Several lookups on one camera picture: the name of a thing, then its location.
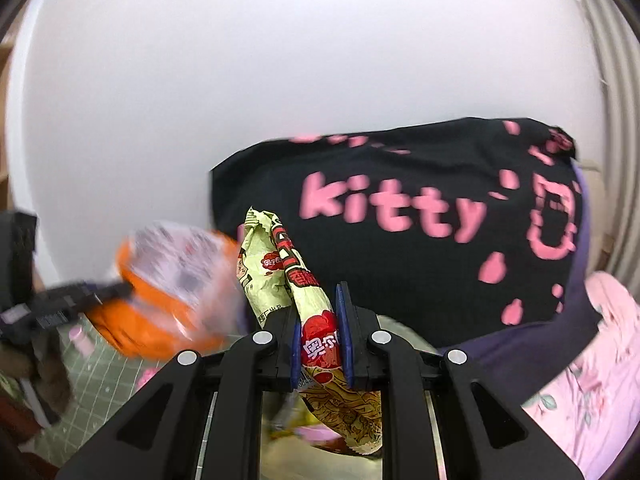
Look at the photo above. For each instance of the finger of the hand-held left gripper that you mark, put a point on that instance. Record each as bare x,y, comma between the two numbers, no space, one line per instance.
115,291

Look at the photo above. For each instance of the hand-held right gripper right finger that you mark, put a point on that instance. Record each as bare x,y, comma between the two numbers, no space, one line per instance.
346,340

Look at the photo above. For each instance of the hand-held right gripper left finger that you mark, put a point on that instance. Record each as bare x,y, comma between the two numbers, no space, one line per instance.
296,355

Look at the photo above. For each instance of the cream red snack bag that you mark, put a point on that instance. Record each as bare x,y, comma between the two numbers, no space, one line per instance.
320,330

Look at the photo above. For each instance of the orange snack bag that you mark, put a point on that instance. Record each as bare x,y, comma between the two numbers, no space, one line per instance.
150,320

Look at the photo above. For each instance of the yellow-green cloth bag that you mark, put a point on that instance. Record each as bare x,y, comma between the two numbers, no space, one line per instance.
280,455

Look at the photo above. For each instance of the person's left forearm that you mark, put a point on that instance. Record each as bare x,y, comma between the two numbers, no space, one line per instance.
15,420

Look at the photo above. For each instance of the person's left hand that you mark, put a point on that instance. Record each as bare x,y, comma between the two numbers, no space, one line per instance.
50,370

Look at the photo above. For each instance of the pink bottle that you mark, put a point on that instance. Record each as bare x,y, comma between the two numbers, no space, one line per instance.
80,342

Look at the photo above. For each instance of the pink caterpillar toy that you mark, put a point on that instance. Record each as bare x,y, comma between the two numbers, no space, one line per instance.
149,377

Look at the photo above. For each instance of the green checked tablecloth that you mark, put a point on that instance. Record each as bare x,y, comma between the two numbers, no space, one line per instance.
100,385

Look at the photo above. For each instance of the black cushion with pink print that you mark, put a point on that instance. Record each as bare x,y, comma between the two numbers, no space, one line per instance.
425,260

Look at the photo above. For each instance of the black Kitty cushion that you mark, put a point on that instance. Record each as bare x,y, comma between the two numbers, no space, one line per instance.
525,350

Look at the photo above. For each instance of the pink floral bedsheet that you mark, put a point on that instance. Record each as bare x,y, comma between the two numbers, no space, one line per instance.
600,360

